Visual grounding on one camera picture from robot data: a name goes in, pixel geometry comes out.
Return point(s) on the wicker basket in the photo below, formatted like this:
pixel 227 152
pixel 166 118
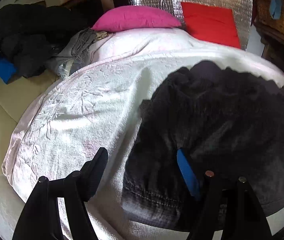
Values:
pixel 281 17

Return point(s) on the cream leather sofa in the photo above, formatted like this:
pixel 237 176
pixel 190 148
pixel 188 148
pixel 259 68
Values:
pixel 7 100

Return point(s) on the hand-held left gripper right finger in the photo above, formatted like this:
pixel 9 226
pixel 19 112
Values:
pixel 188 175

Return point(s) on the grey cloth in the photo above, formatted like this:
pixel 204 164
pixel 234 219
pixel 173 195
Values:
pixel 77 42

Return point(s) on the dark quilted jacket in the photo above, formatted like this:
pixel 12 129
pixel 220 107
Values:
pixel 219 117

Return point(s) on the white bedspread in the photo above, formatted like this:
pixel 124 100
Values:
pixel 82 117

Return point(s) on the pink pillow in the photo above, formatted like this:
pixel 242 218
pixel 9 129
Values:
pixel 134 17

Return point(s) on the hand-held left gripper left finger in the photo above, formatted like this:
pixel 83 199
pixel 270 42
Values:
pixel 97 170

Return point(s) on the wooden side table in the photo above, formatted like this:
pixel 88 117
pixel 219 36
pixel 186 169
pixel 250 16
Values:
pixel 281 50

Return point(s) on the black puffer coat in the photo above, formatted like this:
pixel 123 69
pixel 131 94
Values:
pixel 19 30

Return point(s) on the red pillow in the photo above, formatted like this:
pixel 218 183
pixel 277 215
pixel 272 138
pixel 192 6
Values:
pixel 209 22

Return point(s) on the blue cloth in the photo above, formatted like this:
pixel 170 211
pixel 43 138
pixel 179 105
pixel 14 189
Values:
pixel 275 5

